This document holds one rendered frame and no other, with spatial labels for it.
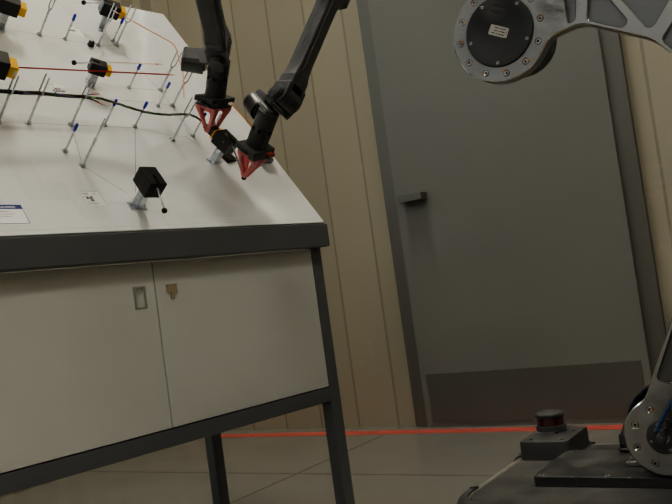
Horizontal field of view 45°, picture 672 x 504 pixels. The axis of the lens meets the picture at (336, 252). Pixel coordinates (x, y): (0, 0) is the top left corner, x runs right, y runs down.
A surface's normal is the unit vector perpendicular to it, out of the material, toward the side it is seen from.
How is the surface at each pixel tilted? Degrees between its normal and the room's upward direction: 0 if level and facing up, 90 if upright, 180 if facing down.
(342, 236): 90
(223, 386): 90
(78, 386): 90
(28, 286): 90
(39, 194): 53
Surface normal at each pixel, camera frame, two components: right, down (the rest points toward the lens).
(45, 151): 0.51, -0.70
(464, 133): -0.55, 0.04
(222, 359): 0.74, -0.13
